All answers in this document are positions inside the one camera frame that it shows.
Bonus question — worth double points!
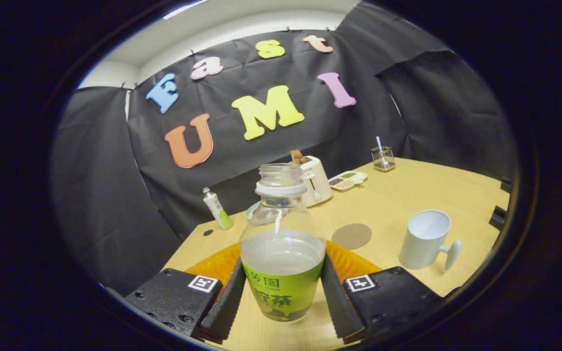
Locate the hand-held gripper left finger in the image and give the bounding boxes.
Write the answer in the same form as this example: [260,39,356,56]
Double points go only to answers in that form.
[125,243,246,342]

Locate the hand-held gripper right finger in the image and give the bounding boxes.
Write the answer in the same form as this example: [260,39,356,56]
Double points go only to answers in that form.
[321,240,442,342]

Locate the round brown coaster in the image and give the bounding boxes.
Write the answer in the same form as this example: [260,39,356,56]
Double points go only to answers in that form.
[331,223,372,250]

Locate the clear bottle with green label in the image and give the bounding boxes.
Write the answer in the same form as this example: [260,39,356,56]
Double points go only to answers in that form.
[239,163,326,323]

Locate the white cup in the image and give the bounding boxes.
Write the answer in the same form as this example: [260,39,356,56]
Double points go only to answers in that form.
[399,210,462,272]

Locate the small white green bottle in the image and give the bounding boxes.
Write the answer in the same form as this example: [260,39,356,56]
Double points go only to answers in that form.
[202,187,234,231]

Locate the pale green plate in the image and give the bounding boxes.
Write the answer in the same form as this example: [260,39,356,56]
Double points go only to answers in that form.
[245,201,262,226]

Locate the white toaster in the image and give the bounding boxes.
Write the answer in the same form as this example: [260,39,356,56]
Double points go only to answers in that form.
[299,156,333,208]

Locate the white divided snack dish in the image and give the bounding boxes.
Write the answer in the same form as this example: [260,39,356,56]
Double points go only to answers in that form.
[328,171,368,191]

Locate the wooden table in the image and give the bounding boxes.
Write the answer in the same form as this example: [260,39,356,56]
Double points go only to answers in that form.
[161,157,511,351]

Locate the long ceiling light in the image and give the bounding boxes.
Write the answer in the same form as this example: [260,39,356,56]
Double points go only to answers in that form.
[163,0,211,20]

